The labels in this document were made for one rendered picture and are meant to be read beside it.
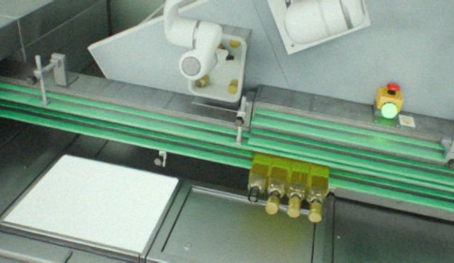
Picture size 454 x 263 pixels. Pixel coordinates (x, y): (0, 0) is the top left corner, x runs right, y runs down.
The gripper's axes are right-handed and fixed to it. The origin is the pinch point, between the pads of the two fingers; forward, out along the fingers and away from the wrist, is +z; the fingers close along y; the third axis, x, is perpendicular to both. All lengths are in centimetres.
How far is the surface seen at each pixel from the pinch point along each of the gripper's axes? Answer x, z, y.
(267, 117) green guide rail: -15.2, -7.9, 20.1
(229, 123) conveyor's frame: -21.8, -1.7, 8.4
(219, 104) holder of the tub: -18.6, 7.2, 2.5
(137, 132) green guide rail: -31.6, -2.3, -22.0
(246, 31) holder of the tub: 7.8, 0.6, 8.4
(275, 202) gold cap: -32, -28, 28
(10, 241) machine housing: -53, -43, -38
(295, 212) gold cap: -34, -28, 34
